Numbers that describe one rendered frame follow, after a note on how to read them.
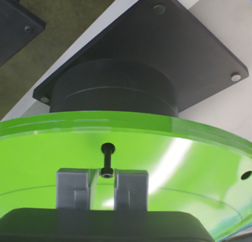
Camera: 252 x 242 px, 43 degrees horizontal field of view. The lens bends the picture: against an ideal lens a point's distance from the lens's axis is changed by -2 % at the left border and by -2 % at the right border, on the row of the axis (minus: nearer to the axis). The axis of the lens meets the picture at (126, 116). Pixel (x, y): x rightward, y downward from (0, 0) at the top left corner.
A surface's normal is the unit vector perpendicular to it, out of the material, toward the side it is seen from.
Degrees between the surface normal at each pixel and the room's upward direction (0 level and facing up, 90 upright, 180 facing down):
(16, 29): 0
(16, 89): 0
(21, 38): 0
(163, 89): 90
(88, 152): 24
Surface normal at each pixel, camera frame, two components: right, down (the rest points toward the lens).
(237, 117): 0.00, 0.83
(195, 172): 0.17, 0.55
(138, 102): 0.35, -0.52
